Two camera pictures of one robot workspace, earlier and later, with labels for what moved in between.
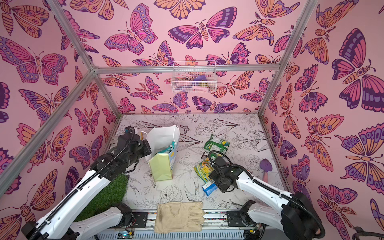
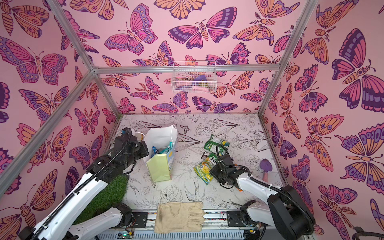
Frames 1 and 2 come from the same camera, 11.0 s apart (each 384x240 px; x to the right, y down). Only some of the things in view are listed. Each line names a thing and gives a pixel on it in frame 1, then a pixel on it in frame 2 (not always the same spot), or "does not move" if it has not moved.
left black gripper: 145,148 does not move
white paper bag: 163,141 does not move
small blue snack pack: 210,188 -> 154,151
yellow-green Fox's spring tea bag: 204,170 does not move
